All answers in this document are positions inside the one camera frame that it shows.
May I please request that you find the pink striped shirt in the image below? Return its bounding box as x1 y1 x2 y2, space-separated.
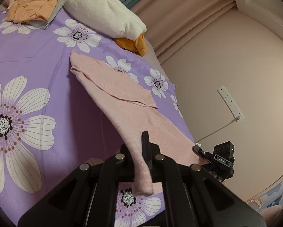
70 51 206 196

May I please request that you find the white power strip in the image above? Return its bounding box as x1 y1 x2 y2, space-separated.
217 86 244 122

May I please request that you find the purple floral bed sheet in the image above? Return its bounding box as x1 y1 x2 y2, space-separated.
0 10 190 224

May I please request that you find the pink curtain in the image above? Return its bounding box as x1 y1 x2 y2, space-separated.
120 0 236 63

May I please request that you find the white plush duck toy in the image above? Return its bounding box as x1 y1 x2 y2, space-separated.
64 0 147 56

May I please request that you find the grey folded garment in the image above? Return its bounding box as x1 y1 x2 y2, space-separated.
26 0 66 29

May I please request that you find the orange patterned folded garment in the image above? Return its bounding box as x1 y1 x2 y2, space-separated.
5 0 59 24

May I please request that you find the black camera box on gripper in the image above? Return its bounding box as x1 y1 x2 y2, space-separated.
213 141 235 164

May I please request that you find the white power cable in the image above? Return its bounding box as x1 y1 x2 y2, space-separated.
194 116 238 145

